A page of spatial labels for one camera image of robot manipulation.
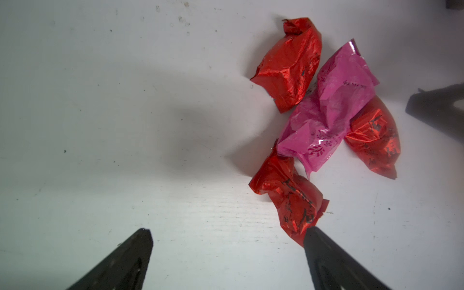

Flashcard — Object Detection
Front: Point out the red tea bag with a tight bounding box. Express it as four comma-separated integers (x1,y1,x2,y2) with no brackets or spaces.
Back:
249,143,329,246
251,18,323,113
344,96,401,180

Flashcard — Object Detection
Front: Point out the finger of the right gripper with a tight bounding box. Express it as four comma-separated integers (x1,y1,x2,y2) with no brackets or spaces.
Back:
406,83,464,143

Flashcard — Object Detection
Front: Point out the pink tea bag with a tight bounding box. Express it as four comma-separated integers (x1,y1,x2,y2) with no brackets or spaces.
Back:
277,39,379,176

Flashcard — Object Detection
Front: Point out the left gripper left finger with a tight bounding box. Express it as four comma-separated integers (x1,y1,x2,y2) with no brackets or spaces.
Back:
69,228,153,290

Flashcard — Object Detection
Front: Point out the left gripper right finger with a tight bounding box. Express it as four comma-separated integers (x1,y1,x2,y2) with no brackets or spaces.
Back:
303,227,389,290

